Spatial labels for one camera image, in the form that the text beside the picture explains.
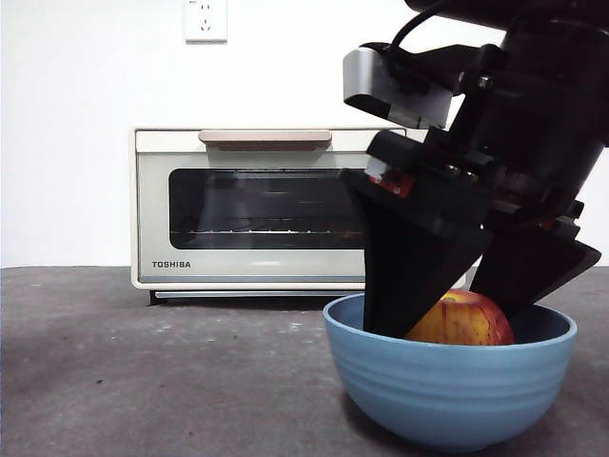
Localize red yellow apple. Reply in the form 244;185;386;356
403;288;517;347

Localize blue ribbed bowl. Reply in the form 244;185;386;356
322;291;579;454

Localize oven door with glass window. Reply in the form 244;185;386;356
135;129;408;285

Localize cream toaster oven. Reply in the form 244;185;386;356
129;125;429;307

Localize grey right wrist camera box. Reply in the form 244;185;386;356
342;43;454;130

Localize metal wire oven rack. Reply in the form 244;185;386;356
188;228;366;237

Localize black camera cable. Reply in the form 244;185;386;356
385;1;449;64

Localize white wall socket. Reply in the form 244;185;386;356
184;0;228;45

